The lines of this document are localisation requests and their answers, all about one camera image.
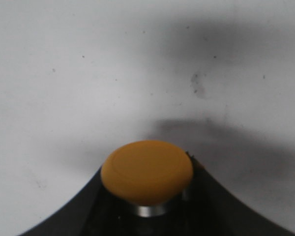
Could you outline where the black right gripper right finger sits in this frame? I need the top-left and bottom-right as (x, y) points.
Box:
(182, 153), (294, 236)

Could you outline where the yellow push button switch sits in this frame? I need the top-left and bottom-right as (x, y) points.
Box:
(100, 140), (194, 218)

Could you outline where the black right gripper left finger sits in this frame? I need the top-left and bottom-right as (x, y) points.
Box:
(17, 167), (106, 236)

